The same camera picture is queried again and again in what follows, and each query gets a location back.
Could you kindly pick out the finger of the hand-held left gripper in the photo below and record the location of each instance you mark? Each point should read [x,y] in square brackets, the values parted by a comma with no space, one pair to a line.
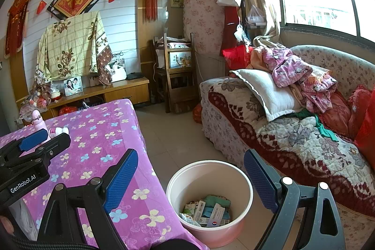
[57,143]
[32,140]

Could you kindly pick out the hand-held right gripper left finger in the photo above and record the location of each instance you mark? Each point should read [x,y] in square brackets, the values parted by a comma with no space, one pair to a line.
[123,176]

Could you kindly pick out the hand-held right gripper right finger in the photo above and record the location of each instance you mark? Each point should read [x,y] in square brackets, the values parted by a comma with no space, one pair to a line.
[259,179]

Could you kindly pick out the green towel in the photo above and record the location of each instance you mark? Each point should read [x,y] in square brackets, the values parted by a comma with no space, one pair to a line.
[218,200]

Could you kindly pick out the white plastic bucket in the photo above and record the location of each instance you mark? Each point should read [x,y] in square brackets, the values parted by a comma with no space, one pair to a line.
[205,176]

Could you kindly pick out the small white cardboard box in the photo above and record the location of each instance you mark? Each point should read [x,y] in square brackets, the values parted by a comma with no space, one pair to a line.
[214,216]

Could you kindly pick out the blue packet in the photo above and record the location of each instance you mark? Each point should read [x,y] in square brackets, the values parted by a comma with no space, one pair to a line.
[208,211]

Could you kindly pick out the green white milk carton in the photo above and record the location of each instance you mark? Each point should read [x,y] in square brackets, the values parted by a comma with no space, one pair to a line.
[190,210]

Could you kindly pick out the person's left hand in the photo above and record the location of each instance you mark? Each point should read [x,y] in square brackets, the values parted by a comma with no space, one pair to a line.
[6,225]

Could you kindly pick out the small white pink-label bottle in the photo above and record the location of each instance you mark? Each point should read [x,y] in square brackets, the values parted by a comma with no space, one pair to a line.
[57,131]

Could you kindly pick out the pink water bottle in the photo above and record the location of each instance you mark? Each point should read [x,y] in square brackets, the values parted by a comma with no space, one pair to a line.
[39,122]

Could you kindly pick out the red bag under cabinet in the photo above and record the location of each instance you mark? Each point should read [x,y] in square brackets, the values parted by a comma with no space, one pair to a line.
[68,111]

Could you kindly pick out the flower and bag clutter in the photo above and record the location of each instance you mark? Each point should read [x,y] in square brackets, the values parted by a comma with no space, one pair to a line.
[41,97]

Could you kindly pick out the pink floral tablecloth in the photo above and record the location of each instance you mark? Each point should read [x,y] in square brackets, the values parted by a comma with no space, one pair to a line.
[102,135]

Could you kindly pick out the floral covered sofa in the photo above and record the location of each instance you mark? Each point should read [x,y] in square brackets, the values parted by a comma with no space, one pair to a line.
[293,135]

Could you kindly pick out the framed couple photo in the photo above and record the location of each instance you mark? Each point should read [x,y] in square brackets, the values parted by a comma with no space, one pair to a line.
[73,86]

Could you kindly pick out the green garment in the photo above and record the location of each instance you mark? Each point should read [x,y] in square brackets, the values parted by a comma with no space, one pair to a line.
[325,131]

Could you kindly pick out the wooden cabinet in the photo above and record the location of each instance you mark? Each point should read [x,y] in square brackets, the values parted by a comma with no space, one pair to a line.
[123,89]

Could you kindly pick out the white pillow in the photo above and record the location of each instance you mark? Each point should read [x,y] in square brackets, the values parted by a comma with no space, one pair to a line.
[269,91]

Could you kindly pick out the orange plastic bag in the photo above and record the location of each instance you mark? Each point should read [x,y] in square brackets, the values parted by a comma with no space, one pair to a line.
[197,113]

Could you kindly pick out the wedding photo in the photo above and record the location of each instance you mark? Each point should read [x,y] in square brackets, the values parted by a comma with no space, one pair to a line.
[117,70]

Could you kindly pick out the floral checked cloth cover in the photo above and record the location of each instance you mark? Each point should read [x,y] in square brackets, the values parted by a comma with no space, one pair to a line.
[73,45]

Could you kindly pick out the black set-top box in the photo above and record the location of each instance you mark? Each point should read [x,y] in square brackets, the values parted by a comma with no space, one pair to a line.
[134,76]

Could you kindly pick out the wooden chair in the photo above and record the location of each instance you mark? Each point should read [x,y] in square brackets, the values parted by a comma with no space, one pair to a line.
[178,86]

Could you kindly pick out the pink patterned clothes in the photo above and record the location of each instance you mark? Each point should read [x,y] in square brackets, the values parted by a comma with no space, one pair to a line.
[284,68]

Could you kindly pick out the red cushion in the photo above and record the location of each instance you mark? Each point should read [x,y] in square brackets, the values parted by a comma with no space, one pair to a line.
[366,132]

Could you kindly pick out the red hanging banner ornament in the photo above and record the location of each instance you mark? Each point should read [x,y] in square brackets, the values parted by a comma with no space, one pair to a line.
[16,24]

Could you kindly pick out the framed picture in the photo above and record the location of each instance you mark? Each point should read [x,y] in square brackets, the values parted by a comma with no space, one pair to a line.
[180,59]

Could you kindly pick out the clear plastic bag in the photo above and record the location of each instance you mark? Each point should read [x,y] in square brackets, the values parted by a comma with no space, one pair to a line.
[242,34]
[256,17]

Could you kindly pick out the red hanging garment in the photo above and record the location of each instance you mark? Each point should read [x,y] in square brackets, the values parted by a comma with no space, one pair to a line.
[233,27]

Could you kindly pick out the floral covered air conditioner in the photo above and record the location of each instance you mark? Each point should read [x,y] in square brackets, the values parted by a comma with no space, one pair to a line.
[205,18]

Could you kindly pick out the small wall picture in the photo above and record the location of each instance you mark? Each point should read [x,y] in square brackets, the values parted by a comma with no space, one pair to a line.
[176,0]

